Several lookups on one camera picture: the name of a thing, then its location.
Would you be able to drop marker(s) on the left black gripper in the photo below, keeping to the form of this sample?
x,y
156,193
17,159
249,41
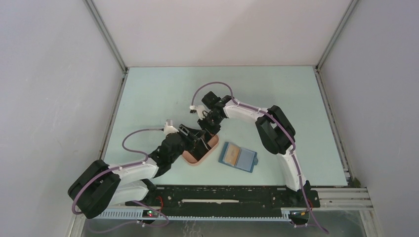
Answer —
x,y
192,134

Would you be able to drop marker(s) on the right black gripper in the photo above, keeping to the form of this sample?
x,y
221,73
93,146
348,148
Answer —
x,y
203,125

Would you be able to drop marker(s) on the pink oval tray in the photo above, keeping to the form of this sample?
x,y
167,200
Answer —
x,y
209,152

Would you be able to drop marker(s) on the gold credit card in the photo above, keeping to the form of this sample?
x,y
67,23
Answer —
x,y
232,153

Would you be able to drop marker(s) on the blue card holder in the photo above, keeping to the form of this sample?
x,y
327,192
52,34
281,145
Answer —
x,y
246,161

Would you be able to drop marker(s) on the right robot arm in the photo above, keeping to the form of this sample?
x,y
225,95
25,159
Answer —
x,y
275,131

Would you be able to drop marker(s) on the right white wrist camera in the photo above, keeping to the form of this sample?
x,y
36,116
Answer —
x,y
199,110

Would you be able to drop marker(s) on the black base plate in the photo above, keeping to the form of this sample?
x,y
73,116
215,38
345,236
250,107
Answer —
x,y
228,201

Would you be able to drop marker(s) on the aluminium frame rail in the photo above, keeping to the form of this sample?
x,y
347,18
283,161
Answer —
x,y
330,199

